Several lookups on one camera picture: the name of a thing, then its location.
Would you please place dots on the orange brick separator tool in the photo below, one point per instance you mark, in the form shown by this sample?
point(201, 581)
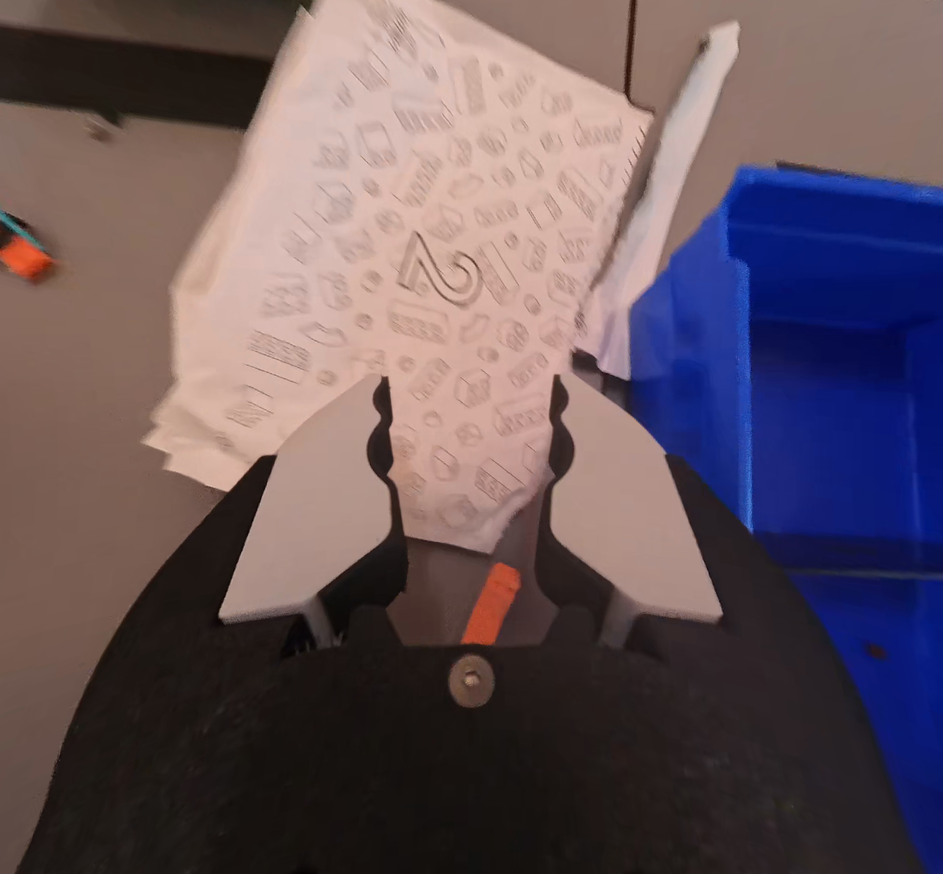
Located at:
point(490, 601)

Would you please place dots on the blue plastic bin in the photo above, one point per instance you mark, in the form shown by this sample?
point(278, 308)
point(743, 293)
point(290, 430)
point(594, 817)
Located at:
point(700, 410)

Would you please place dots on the large brick-print paper bag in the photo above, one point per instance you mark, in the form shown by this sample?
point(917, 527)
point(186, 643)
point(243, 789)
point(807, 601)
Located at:
point(412, 188)

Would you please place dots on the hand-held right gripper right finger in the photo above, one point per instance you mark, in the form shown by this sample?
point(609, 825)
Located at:
point(626, 520)

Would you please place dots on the grey desk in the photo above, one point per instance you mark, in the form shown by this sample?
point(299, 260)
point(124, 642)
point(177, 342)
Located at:
point(110, 373)

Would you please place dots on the torn white paper strip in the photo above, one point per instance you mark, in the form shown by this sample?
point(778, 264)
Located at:
point(663, 188)

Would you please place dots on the small orange brick figure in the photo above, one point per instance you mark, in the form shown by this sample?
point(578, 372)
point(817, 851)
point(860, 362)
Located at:
point(26, 251)

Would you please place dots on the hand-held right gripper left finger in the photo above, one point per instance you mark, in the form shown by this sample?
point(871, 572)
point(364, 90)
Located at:
point(309, 520)

